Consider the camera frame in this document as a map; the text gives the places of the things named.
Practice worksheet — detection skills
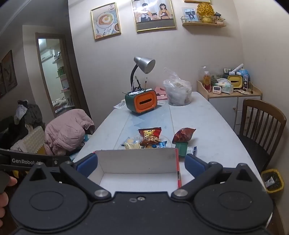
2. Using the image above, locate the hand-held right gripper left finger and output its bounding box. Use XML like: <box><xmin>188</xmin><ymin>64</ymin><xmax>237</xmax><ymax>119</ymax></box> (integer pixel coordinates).
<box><xmin>21</xmin><ymin>153</ymin><xmax>112</xmax><ymax>202</ymax></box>

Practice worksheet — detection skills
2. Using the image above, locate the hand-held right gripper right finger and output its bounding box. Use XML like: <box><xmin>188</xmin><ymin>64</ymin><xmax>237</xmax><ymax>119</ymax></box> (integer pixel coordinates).
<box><xmin>171</xmin><ymin>154</ymin><xmax>263</xmax><ymax>201</ymax></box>

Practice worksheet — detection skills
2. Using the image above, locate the green snack packet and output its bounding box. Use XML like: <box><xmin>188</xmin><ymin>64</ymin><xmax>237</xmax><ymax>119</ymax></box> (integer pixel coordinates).
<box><xmin>175</xmin><ymin>142</ymin><xmax>188</xmax><ymax>158</ymax></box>

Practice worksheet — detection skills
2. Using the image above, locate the dark red snack bag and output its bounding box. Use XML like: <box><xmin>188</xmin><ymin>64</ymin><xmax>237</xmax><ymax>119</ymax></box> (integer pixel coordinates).
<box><xmin>172</xmin><ymin>127</ymin><xmax>196</xmax><ymax>143</ymax></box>

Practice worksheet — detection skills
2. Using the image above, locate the white cardboard box red edge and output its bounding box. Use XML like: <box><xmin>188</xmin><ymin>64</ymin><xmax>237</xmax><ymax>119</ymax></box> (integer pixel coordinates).
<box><xmin>87</xmin><ymin>148</ymin><xmax>182</xmax><ymax>193</ymax></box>

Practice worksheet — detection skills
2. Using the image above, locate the cream yellow snack packet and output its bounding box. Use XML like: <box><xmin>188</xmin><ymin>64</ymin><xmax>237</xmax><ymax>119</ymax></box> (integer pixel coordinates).
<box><xmin>124</xmin><ymin>142</ymin><xmax>142</xmax><ymax>150</ymax></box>

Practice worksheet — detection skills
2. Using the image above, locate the person's left hand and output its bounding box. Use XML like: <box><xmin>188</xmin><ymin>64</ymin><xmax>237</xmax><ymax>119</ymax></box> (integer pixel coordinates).
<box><xmin>0</xmin><ymin>176</ymin><xmax>18</xmax><ymax>219</ymax></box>

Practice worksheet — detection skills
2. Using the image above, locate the cream quilted cushion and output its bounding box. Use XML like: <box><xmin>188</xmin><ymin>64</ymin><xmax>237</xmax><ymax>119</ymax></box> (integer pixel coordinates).
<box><xmin>10</xmin><ymin>126</ymin><xmax>46</xmax><ymax>155</ymax></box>

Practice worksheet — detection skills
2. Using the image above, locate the pink puffer jacket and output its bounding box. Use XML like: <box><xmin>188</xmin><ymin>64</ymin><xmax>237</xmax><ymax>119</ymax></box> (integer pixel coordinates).
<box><xmin>44</xmin><ymin>109</ymin><xmax>95</xmax><ymax>157</ymax></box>

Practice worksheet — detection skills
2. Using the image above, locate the dark clothes pile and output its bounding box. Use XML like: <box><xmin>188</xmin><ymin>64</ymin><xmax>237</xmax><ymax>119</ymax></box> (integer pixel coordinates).
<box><xmin>13</xmin><ymin>99</ymin><xmax>45</xmax><ymax>127</ymax></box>

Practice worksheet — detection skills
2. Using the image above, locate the wooden cabinet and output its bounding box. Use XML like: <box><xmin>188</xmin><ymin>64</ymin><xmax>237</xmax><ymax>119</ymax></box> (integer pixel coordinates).
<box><xmin>196</xmin><ymin>80</ymin><xmax>262</xmax><ymax>134</ymax></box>

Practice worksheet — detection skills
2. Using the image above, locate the wooden chair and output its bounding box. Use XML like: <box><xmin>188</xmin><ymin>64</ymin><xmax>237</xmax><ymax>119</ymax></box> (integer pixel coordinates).
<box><xmin>236</xmin><ymin>99</ymin><xmax>287</xmax><ymax>175</ymax></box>

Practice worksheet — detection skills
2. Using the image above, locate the clear plastic bag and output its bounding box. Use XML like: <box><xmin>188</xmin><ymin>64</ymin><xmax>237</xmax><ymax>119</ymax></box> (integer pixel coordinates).
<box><xmin>163</xmin><ymin>67</ymin><xmax>192</xmax><ymax>106</ymax></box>

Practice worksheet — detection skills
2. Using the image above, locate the pink box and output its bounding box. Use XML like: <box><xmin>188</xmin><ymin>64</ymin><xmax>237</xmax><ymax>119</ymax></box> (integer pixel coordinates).
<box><xmin>155</xmin><ymin>86</ymin><xmax>169</xmax><ymax>100</ymax></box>

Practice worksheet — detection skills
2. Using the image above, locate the yellow trash bin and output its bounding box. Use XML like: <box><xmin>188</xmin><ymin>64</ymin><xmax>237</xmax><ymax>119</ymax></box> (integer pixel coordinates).
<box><xmin>260</xmin><ymin>169</ymin><xmax>284</xmax><ymax>194</ymax></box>

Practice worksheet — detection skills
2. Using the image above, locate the orange green tissue box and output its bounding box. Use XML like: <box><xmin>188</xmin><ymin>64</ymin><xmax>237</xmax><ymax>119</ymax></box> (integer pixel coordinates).
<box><xmin>125</xmin><ymin>89</ymin><xmax>158</xmax><ymax>115</ymax></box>

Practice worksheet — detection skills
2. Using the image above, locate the orange drink bottle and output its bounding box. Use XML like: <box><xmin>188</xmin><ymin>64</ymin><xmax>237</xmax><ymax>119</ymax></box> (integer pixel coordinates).
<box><xmin>203</xmin><ymin>71</ymin><xmax>211</xmax><ymax>92</ymax></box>

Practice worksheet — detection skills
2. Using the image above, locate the tissue pack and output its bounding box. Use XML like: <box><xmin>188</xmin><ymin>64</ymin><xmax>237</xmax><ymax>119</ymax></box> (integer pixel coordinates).
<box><xmin>215</xmin><ymin>78</ymin><xmax>234</xmax><ymax>95</ymax></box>

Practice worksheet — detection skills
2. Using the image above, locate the yellow green tissue box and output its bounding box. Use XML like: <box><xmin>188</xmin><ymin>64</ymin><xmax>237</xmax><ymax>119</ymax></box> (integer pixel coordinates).
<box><xmin>227</xmin><ymin>74</ymin><xmax>243</xmax><ymax>89</ymax></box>

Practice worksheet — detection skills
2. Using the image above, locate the grey desk lamp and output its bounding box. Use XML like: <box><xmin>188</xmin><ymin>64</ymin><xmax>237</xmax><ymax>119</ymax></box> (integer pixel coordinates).
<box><xmin>130</xmin><ymin>56</ymin><xmax>156</xmax><ymax>91</ymax></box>

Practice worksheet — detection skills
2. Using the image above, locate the gold tree ornament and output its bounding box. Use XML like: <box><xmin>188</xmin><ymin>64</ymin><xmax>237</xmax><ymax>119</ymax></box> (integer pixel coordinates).
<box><xmin>196</xmin><ymin>3</ymin><xmax>215</xmax><ymax>23</ymax></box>

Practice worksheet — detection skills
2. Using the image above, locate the brown door frame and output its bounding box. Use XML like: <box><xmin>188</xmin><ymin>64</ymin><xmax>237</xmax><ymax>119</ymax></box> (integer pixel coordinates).
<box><xmin>35</xmin><ymin>33</ymin><xmax>91</xmax><ymax>118</ymax></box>

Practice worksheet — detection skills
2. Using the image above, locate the dark wall picture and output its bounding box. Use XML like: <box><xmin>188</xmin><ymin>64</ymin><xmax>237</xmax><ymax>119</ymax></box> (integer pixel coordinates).
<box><xmin>1</xmin><ymin>50</ymin><xmax>18</xmax><ymax>93</ymax></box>

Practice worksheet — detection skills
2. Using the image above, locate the wooden wall shelf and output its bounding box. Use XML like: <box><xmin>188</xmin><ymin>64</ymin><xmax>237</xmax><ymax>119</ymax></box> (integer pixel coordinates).
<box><xmin>182</xmin><ymin>17</ymin><xmax>227</xmax><ymax>28</ymax></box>

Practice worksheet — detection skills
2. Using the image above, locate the egg picture frame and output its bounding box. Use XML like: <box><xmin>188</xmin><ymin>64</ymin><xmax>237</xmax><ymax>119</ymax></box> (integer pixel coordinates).
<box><xmin>91</xmin><ymin>2</ymin><xmax>122</xmax><ymax>41</ymax></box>

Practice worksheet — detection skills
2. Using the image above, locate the small photo frame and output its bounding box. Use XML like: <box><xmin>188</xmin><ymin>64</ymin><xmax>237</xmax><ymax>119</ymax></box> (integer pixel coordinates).
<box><xmin>182</xmin><ymin>7</ymin><xmax>199</xmax><ymax>23</ymax></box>

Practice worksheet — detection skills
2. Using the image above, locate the family picture frame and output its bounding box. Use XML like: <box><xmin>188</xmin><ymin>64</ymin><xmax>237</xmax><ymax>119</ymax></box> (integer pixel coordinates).
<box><xmin>131</xmin><ymin>0</ymin><xmax>177</xmax><ymax>32</ymax></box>

